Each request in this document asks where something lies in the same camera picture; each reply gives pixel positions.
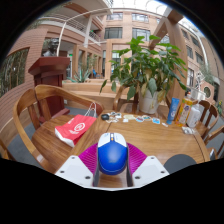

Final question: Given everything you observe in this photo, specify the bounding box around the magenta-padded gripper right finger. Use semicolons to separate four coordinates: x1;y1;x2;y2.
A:
125;142;170;188

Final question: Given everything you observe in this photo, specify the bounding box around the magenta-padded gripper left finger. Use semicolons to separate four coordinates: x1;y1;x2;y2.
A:
54;142;101;188

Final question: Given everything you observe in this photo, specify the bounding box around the blue and white computer mouse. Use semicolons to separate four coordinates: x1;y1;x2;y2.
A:
96;132;129;176

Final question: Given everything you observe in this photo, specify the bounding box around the red paper shopping bag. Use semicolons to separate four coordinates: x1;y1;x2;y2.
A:
54;102;98;148

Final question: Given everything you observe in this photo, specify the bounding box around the clear plastic wrapper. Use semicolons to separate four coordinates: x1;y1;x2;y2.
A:
181;126;196;135

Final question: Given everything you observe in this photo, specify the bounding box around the blue squeeze tube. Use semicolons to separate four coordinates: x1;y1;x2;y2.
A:
166;97;181;125

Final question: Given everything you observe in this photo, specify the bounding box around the yellow liquid bottle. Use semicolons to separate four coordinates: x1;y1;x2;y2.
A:
175;91;194;128

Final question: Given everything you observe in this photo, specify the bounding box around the wooden planter box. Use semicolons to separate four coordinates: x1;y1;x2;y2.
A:
62;78;134;111

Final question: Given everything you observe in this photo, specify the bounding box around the spiky green agave plant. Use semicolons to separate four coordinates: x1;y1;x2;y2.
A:
68;68;91;84

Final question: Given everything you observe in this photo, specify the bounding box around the green plant in white pot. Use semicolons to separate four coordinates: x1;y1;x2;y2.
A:
99;34;188;115

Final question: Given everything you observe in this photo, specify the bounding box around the dark bust statue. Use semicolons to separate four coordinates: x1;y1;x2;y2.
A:
42;38;60;58

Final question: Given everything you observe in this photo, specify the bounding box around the wooden arch beam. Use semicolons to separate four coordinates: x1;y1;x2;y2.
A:
149;8;189;101

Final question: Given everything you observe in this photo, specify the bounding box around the dark red wooden pedestal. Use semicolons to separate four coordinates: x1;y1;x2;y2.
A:
27;56;72;124

